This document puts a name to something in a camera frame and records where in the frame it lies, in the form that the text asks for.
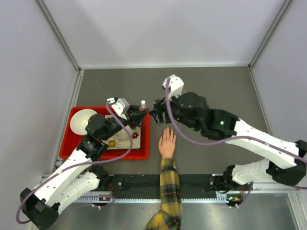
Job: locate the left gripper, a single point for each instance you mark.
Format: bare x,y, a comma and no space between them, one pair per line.
134,116

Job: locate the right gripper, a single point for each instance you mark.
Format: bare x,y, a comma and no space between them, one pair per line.
160,107

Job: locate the pink nail polish bottle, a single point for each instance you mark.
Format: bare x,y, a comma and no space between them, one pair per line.
146,108

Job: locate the white nail polish cap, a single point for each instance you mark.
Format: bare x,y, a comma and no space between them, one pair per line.
143,104

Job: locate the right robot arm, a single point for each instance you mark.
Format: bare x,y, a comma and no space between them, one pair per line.
282,160

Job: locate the yellow plaid sleeve forearm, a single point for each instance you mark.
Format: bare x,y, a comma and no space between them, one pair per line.
170,214

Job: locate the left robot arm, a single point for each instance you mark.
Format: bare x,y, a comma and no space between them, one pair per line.
82,171

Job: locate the mannequin hand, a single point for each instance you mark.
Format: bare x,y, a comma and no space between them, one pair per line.
167,143

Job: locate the cream cup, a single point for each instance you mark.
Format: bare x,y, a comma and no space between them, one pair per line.
122,133

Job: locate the white bowl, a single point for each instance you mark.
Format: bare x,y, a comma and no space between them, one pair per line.
79,121

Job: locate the red plastic tray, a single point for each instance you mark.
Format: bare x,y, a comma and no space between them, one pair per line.
117,146

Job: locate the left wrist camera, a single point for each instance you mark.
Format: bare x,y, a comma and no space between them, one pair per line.
120,106

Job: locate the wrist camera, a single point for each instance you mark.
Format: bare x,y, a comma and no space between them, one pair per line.
175,86
120,106

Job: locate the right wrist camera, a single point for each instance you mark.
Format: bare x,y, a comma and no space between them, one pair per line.
175,86

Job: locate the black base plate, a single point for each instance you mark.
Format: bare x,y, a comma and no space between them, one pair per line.
147,186

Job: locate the aluminium frame rail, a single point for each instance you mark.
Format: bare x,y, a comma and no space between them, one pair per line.
275,191

